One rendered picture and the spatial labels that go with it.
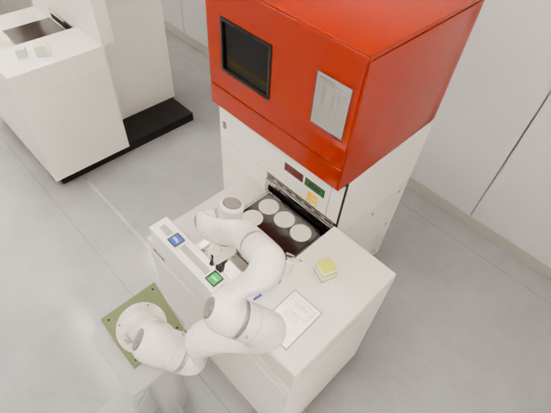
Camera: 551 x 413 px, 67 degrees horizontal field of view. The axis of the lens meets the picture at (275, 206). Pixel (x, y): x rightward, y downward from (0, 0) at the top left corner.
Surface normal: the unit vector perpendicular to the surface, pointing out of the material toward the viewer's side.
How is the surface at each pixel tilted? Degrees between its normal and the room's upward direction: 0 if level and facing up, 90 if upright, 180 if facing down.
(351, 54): 90
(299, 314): 0
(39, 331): 0
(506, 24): 90
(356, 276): 0
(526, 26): 90
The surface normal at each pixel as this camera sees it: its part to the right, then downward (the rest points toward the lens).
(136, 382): 0.06, -0.65
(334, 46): -0.71, 0.51
